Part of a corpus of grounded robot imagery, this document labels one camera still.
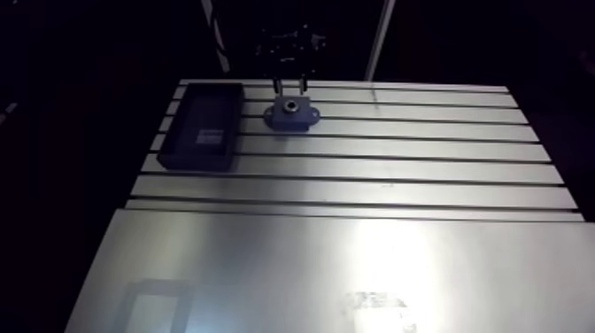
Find dark blue-grey housing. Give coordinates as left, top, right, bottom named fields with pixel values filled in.
left=262, top=95, right=321, bottom=133

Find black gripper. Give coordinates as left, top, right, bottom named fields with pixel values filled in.
left=254, top=24, right=328, bottom=97

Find dark blue-grey tray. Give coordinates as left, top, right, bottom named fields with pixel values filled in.
left=157, top=82, right=246, bottom=172

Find pale post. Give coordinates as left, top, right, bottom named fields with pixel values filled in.
left=364, top=0, right=397, bottom=82

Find striped post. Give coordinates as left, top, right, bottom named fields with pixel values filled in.
left=201, top=0, right=232, bottom=74

